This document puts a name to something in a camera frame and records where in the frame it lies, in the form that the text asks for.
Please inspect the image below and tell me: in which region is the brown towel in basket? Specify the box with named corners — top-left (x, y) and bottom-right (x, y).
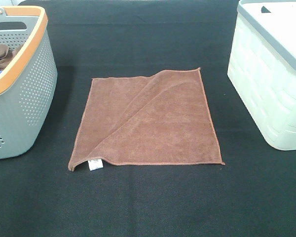
top-left (0, 44), bottom-right (22, 71)

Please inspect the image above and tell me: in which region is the grey perforated laundry basket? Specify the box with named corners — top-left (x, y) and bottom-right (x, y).
top-left (0, 5), bottom-right (57, 159)

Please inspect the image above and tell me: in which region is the black table cloth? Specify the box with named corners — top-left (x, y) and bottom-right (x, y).
top-left (0, 0), bottom-right (296, 237)

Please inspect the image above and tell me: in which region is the white embossed storage bin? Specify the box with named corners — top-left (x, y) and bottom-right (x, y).
top-left (227, 0), bottom-right (296, 151)

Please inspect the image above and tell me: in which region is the brown towel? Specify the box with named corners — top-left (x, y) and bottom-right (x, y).
top-left (0, 44), bottom-right (22, 71)
top-left (68, 68), bottom-right (223, 171)

